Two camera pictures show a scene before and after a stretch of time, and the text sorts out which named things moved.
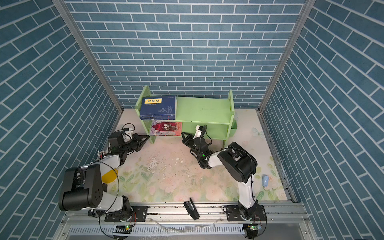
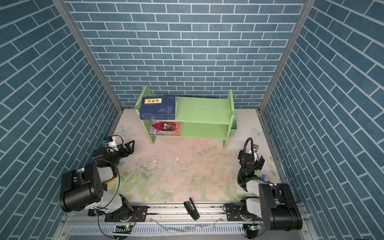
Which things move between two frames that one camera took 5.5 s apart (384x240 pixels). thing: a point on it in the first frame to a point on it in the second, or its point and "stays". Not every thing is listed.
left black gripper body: [134, 143] to [121, 154]
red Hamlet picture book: [166, 128] stays
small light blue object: [265, 180] stays
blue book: [158, 108] stays
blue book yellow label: [157, 117] stays
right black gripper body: [192, 144] to [258, 166]
